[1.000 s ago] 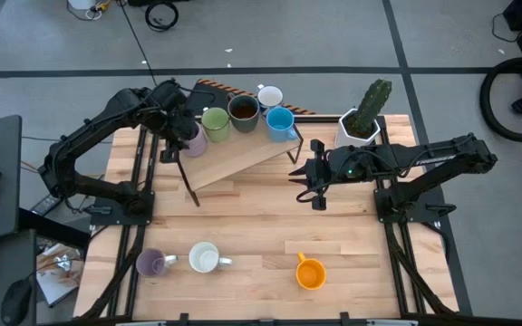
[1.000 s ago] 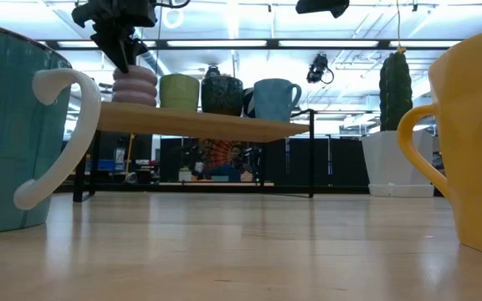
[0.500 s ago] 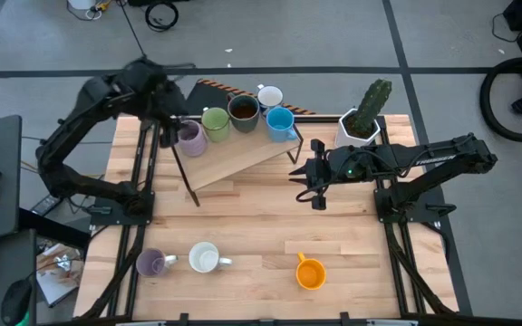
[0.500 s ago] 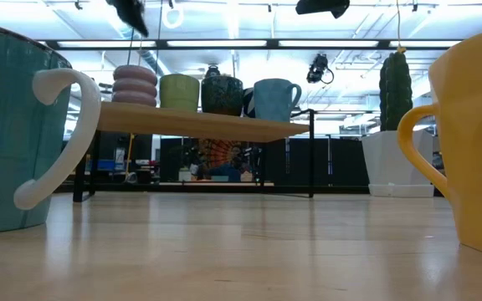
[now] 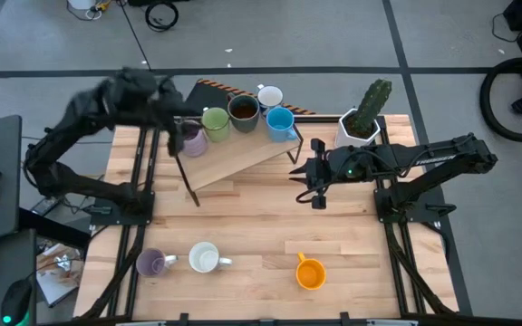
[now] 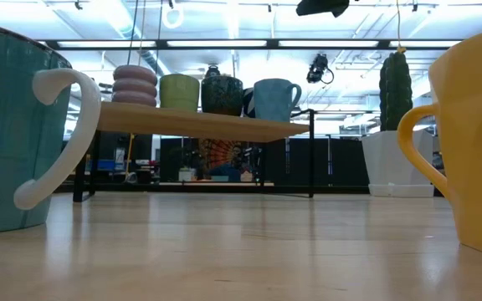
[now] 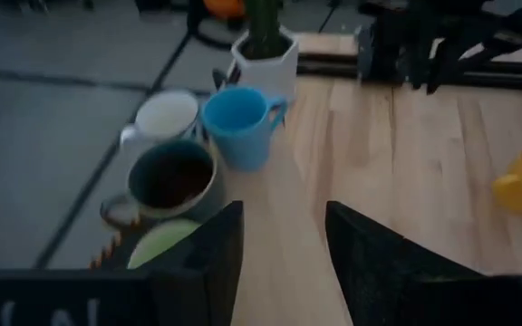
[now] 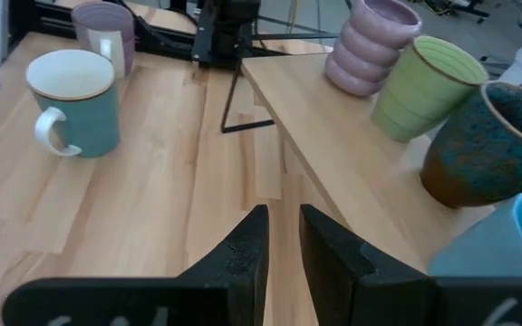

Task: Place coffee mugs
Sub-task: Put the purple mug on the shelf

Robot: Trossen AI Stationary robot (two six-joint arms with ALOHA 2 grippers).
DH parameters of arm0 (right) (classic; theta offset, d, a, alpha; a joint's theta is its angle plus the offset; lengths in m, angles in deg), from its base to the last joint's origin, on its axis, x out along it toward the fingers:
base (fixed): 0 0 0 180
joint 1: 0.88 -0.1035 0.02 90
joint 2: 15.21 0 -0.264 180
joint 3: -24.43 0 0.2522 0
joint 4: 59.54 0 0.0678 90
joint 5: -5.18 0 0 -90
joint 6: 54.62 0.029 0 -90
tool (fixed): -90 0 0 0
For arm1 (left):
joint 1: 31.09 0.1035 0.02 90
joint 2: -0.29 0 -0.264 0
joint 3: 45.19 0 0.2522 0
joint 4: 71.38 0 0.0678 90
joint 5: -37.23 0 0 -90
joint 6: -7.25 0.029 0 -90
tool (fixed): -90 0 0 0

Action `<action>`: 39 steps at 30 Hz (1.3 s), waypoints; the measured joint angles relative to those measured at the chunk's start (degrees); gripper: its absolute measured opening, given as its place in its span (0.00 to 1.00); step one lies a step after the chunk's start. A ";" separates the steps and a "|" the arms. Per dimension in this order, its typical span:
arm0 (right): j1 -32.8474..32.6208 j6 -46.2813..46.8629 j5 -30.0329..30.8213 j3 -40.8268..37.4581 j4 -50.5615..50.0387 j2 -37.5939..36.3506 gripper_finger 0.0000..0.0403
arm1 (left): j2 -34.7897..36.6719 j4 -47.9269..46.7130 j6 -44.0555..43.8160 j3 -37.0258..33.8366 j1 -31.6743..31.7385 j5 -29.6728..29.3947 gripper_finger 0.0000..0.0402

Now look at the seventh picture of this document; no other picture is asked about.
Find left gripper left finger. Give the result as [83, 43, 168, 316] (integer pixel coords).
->
[0, 201, 244, 326]

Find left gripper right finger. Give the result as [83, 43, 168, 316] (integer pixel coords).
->
[325, 201, 522, 326]

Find green ribbed mug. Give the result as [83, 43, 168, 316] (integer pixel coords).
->
[127, 218, 203, 271]

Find dark glazed mug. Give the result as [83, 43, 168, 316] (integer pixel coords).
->
[100, 139, 226, 232]

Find light blue faceted mug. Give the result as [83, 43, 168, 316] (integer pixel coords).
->
[200, 85, 289, 173]

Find white mug blue leaves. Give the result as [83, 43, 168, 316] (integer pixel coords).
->
[119, 89, 201, 150]

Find white hexagonal planter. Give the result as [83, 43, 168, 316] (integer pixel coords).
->
[231, 26, 300, 103]

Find orange round object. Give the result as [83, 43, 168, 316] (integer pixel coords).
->
[204, 0, 247, 19]

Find black metal rig frame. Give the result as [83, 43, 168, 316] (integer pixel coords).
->
[296, 52, 522, 91]

